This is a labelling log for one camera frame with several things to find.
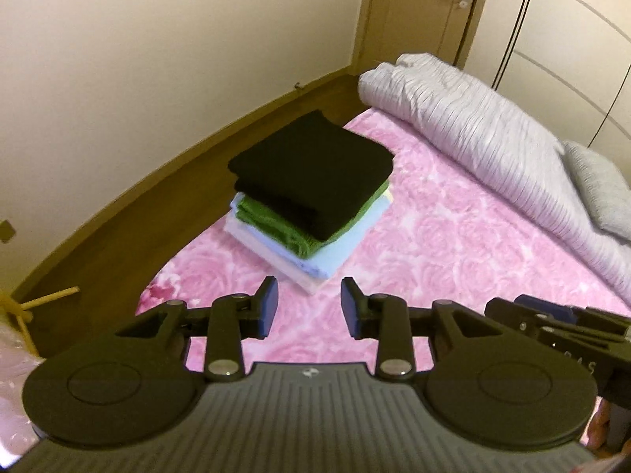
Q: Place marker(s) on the lilac folded quilt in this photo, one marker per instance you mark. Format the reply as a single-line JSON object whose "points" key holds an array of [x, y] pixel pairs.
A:
{"points": [[502, 146]]}

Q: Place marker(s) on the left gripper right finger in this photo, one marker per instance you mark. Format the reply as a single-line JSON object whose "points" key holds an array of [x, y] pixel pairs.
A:
{"points": [[364, 314]]}

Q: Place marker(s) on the white wardrobe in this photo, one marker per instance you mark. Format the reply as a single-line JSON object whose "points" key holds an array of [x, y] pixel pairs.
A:
{"points": [[564, 62]]}

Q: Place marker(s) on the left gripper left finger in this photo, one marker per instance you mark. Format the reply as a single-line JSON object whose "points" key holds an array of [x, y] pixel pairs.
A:
{"points": [[238, 316]]}

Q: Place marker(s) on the black garment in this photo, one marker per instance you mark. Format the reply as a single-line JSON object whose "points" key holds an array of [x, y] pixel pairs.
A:
{"points": [[313, 173]]}

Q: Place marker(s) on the green folded cloth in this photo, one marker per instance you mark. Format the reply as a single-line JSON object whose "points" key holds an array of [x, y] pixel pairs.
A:
{"points": [[292, 237]]}

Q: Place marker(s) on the person's right hand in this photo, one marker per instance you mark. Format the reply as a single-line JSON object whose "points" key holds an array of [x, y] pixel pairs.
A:
{"points": [[597, 430]]}

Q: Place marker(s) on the wooden door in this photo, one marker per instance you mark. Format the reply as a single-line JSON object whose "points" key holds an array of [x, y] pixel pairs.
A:
{"points": [[388, 28]]}

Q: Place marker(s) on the white folded cloth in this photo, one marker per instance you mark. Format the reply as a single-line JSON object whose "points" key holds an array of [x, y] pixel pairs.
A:
{"points": [[276, 260]]}

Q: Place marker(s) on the light blue folded cloth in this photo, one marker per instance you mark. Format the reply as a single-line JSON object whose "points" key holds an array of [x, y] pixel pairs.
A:
{"points": [[325, 251]]}

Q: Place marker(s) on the yellow wooden rack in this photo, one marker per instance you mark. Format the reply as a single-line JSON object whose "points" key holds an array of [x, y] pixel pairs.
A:
{"points": [[23, 312]]}

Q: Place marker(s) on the pink rose bed blanket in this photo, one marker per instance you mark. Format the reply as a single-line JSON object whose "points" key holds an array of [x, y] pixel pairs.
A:
{"points": [[444, 237]]}

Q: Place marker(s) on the pink embroidered curtain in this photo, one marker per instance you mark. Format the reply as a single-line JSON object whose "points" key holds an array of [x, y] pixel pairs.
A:
{"points": [[17, 363]]}

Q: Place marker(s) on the grey pillow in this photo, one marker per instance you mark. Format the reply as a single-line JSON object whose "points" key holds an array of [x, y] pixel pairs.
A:
{"points": [[603, 190]]}

